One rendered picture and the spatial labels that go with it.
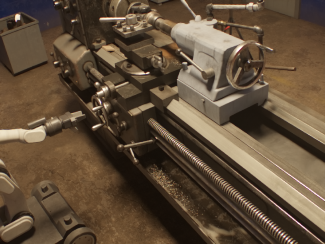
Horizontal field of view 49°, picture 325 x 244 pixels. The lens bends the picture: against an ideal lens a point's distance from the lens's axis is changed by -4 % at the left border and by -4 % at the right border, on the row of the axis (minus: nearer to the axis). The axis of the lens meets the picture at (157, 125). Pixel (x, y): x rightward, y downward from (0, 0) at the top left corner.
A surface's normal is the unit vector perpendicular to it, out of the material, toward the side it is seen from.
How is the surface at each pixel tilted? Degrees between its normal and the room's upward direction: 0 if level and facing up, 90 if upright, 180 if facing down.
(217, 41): 0
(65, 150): 0
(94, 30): 90
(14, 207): 90
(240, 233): 0
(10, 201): 90
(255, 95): 90
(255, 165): 36
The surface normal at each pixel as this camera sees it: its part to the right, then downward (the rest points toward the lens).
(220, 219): -0.11, -0.80
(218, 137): -0.59, -0.43
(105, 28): 0.52, 0.45
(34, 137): 0.48, 0.26
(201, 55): -0.85, 0.17
